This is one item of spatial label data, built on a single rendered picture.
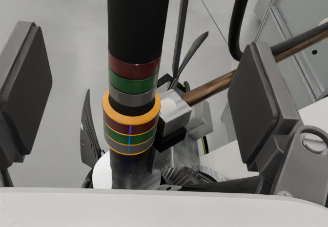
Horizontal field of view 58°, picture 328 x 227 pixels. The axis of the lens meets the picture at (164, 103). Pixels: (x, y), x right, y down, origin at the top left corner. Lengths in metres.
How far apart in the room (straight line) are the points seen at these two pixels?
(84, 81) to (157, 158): 2.22
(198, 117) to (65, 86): 1.81
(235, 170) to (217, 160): 0.06
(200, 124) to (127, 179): 0.51
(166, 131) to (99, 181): 0.09
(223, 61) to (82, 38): 1.34
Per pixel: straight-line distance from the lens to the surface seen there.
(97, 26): 3.09
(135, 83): 0.18
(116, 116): 0.21
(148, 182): 0.31
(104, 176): 0.31
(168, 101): 0.26
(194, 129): 0.79
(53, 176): 2.00
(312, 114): 0.70
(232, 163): 0.74
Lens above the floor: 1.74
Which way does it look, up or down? 48 degrees down
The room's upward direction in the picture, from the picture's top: 11 degrees clockwise
